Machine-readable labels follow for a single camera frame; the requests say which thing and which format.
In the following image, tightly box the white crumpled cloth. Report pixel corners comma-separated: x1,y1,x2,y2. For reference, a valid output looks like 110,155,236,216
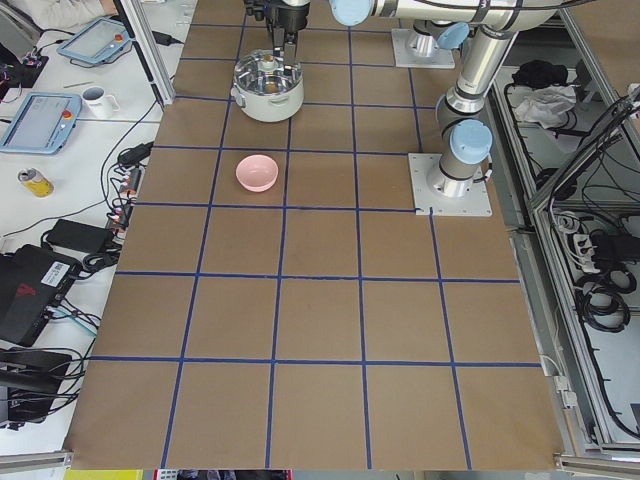
514,86,577,129

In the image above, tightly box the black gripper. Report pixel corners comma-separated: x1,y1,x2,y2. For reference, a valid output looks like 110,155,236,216
267,0,311,77

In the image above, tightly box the mint green electric pot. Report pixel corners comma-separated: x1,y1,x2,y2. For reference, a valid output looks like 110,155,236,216
230,49,304,122

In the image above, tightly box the white mug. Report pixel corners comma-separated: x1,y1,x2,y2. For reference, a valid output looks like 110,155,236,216
81,86,121,120

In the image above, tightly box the pink bowl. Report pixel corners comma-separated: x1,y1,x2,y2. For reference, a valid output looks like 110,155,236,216
235,154,279,193

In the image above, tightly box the black cloth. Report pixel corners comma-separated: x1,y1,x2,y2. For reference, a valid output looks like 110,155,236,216
512,60,568,89

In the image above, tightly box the teach pendant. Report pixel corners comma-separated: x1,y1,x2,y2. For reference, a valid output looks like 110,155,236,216
57,18,131,66
1,92,83,155

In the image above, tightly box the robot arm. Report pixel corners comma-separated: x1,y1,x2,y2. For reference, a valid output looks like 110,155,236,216
330,1,566,198

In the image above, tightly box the lower teach pendant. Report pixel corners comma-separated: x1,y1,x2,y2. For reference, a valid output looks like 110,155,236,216
1,92,83,155

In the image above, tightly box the upper teach pendant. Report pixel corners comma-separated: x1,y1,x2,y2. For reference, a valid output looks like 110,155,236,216
57,18,131,66

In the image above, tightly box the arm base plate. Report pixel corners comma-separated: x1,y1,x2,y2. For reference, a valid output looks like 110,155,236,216
408,153,492,217
391,29,455,69

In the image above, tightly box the black power brick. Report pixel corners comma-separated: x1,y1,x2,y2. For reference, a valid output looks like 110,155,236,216
40,219,115,254

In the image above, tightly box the yellow drink can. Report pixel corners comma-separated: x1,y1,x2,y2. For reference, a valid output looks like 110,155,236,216
17,168,54,198

